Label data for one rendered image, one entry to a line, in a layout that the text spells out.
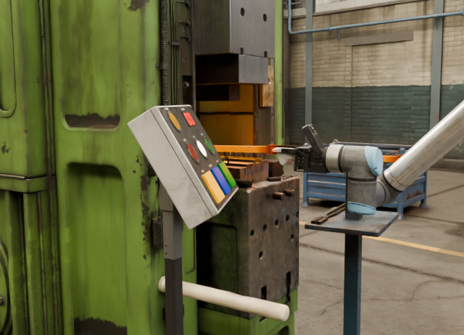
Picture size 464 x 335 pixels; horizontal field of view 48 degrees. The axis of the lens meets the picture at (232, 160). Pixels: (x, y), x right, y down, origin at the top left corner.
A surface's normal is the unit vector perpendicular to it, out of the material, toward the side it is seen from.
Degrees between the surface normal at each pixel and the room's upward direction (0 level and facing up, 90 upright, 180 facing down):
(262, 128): 90
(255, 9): 90
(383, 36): 90
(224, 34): 90
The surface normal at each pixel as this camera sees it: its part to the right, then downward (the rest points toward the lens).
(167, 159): -0.14, 0.11
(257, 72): 0.84, 0.06
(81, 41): -0.55, 0.08
